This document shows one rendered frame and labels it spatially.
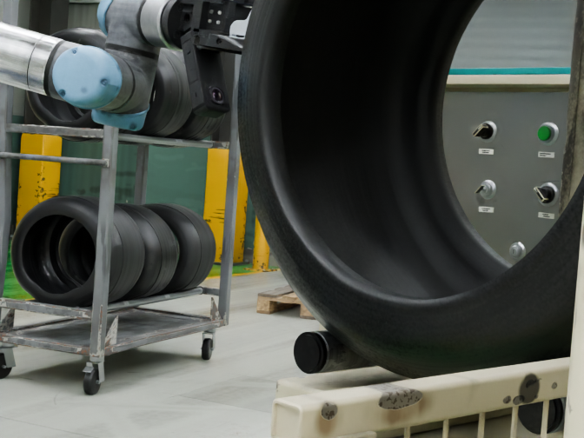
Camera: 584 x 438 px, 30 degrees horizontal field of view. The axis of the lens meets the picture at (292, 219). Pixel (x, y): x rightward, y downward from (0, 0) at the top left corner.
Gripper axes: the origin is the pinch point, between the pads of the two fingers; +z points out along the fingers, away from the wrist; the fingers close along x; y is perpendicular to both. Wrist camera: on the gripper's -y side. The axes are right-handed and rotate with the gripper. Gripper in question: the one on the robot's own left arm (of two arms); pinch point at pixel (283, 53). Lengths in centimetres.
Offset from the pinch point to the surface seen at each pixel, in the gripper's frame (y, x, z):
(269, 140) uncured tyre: -9.3, -11.7, 12.3
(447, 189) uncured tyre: -13.2, 17.1, 14.6
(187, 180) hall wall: -141, 664, -818
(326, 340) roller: -28.7, -7.9, 21.4
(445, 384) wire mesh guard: -15, -49, 66
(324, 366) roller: -31.4, -8.1, 21.9
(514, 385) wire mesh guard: -15, -43, 66
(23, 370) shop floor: -166, 189, -345
